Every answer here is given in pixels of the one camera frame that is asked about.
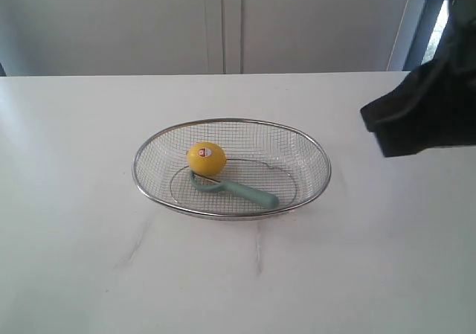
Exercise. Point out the white cabinet doors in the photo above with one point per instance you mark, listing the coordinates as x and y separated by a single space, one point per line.
122 37

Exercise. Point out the metal wire mesh basket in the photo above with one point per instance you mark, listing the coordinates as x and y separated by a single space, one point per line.
267 156

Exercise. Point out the yellow lemon with sticker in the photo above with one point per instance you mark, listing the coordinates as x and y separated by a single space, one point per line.
206 159

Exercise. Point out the teal handled peeler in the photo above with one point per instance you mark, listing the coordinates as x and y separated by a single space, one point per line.
258 197

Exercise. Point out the dark window frame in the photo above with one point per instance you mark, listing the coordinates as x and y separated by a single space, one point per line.
427 33

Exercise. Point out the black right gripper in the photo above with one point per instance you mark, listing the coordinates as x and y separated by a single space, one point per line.
434 106

